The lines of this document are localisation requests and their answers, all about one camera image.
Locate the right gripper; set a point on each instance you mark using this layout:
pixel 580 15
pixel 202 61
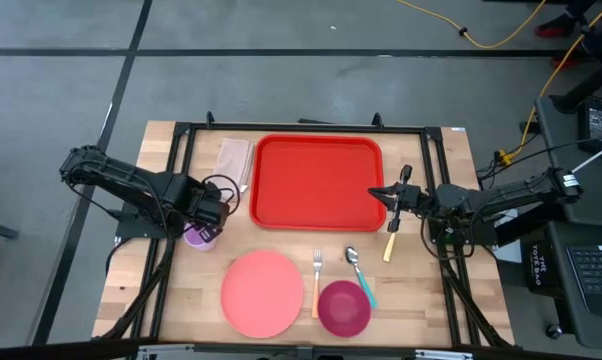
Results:
pixel 412 199

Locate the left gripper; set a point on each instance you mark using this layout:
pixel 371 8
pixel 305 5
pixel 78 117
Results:
pixel 206 202

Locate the purple plastic cup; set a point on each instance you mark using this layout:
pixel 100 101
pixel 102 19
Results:
pixel 200 244

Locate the red plastic tray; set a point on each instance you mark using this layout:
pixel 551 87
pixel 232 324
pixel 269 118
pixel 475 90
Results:
pixel 316 182

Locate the beige cloth napkin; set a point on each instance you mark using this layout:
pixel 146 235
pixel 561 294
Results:
pixel 233 159

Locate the pink round plate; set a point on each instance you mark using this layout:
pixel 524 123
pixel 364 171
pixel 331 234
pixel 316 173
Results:
pixel 262 294

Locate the magenta plastic bowl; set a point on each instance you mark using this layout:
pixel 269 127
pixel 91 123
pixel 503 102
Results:
pixel 344 308

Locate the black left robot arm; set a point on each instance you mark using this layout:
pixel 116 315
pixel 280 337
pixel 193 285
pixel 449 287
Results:
pixel 131 181

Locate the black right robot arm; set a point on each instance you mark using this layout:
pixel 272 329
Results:
pixel 511 195

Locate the white paper sheet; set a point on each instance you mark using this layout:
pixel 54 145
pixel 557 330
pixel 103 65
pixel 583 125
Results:
pixel 508 250

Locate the black tote bag box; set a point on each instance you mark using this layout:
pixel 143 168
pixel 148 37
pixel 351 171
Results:
pixel 540 264

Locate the grey side desk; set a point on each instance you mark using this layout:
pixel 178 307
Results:
pixel 561 140

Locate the black caster wheel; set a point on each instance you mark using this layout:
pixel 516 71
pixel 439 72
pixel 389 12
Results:
pixel 554 331

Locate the black power adapter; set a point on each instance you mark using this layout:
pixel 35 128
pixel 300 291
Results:
pixel 597 125

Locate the person's foot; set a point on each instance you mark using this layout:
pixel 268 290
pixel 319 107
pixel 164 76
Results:
pixel 567 61
pixel 556 27

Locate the black laptop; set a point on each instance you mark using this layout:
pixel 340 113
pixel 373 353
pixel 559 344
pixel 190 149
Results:
pixel 598 275

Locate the black chair leg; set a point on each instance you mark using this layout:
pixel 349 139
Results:
pixel 591 85

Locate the person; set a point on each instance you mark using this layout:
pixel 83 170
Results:
pixel 601 25

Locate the black metal table frame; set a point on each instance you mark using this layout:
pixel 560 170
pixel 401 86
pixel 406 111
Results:
pixel 306 127

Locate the silver camera mount bar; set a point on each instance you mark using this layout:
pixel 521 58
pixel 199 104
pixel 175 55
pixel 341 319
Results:
pixel 181 351

